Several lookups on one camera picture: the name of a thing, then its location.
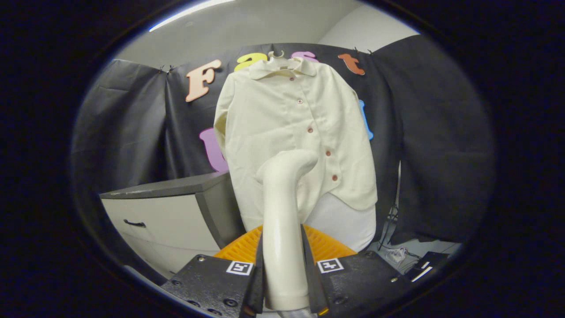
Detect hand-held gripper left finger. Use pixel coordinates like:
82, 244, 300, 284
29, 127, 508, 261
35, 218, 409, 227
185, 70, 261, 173
161, 224, 265, 318

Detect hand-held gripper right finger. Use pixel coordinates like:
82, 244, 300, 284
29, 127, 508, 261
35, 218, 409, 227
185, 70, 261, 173
301, 224, 413, 318

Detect white garment steamer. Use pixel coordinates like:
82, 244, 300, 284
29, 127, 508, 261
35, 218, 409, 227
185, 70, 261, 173
256, 149, 319, 312

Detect cream button-up shirt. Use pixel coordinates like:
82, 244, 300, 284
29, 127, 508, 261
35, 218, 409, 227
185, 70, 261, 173
214, 57, 378, 232

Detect white ironing board pad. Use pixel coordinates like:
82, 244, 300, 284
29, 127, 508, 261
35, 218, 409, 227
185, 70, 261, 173
305, 192, 377, 252

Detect black box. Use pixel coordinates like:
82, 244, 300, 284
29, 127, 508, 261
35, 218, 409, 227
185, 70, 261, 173
404, 251, 451, 283

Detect grey cabinet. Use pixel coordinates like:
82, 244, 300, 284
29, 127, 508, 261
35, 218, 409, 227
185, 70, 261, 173
99, 171, 245, 279

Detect black backdrop cloth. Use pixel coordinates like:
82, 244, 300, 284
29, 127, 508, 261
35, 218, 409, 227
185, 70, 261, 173
71, 34, 495, 246

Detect ceiling light panel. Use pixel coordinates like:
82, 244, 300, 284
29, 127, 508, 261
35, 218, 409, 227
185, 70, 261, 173
149, 0, 239, 32

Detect white cable bundle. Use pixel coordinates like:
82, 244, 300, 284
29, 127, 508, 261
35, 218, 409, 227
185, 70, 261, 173
383, 247, 407, 264

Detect black cables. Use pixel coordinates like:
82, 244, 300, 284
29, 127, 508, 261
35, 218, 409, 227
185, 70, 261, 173
377, 204, 401, 252

